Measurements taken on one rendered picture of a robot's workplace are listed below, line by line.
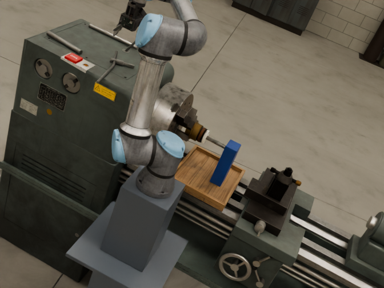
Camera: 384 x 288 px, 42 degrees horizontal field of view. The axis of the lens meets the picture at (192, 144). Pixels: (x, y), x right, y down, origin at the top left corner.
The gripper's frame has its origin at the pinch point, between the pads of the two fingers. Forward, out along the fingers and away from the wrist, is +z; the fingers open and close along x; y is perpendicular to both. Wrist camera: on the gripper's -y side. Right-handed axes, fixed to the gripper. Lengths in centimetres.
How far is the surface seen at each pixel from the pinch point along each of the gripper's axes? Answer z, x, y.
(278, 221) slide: 43, 95, 7
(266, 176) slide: 43, 81, -23
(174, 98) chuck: 17.5, 27.2, -5.3
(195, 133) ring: 30, 42, -8
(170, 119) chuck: 24.0, 30.6, 1.9
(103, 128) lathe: 37.4, 5.6, 14.2
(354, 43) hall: 130, 117, -679
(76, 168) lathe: 66, -2, 14
